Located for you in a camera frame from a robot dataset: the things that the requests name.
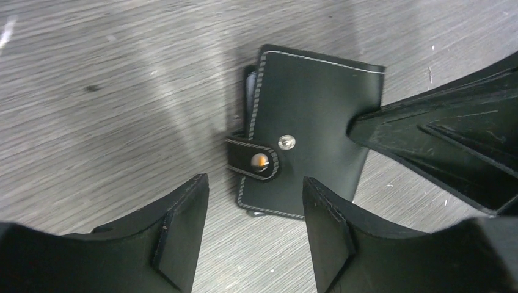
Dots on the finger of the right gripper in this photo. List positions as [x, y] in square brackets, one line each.
[461, 136]

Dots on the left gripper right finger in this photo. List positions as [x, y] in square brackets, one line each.
[354, 250]

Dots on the black leather card holder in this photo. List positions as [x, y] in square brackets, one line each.
[301, 109]

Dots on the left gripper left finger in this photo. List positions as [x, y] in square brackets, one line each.
[153, 249]

